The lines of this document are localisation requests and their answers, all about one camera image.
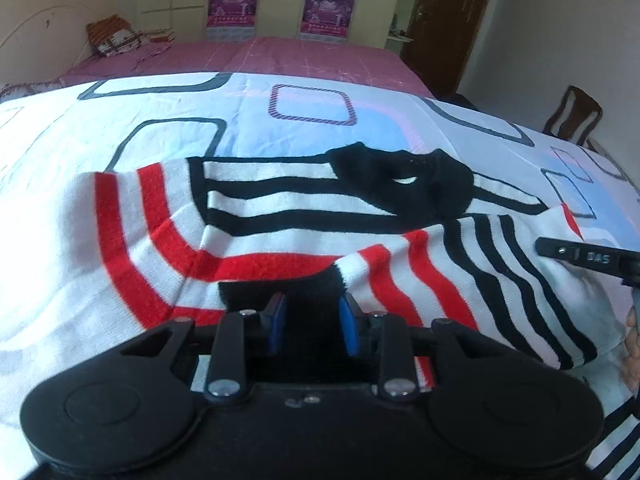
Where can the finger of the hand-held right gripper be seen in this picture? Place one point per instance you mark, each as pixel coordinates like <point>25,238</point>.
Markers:
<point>590,257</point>

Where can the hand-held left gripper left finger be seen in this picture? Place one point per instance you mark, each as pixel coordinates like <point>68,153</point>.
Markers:
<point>276,322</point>

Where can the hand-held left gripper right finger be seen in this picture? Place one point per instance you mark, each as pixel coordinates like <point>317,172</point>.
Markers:
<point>349,325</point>

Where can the red black striped white sweater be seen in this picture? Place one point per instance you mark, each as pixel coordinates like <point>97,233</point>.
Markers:
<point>280,220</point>

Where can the person's right hand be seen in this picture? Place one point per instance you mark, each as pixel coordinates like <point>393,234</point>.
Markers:
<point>632,360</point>

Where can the dark wooden chair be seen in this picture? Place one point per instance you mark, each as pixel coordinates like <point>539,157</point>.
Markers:
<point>572,115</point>

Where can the pink bed sheet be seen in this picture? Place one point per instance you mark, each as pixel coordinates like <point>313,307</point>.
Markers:
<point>300,60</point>

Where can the brown wooden door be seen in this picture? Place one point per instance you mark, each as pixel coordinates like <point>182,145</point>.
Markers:
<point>450,25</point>

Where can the white sheet with square print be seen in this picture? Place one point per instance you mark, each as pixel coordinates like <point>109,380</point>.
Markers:
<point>55,160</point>

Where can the stack of folded cloths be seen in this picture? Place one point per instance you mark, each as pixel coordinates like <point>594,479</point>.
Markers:
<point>157,36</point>

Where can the cream wardrobe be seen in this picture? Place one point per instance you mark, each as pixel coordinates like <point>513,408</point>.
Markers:
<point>280,0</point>

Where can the orange white patterned pillow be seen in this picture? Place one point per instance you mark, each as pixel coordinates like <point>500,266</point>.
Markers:
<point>114,37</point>

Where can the cream wooden headboard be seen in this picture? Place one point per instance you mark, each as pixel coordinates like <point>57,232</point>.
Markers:
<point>45,25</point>

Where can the purple wall poster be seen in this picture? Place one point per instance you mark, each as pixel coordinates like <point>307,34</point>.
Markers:
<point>327,7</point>
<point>230,5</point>

